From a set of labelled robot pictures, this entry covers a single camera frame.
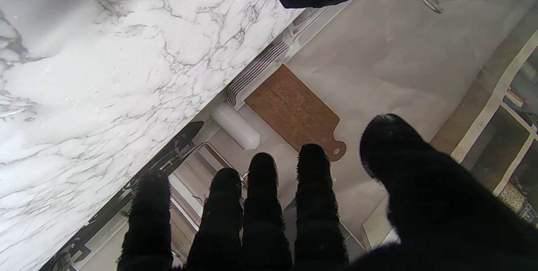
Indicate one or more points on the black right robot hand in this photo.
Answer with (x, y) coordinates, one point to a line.
(441, 220)

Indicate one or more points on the stack of white plates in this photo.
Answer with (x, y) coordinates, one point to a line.
(258, 73)

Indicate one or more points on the brown wooden cutting board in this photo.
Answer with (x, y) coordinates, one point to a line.
(294, 111)

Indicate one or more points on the white candle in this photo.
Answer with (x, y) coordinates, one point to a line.
(235, 126)

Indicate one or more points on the steel stockpot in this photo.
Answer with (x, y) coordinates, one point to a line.
(197, 203)

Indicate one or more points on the white frame storage shelf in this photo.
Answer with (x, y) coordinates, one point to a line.
(504, 115)

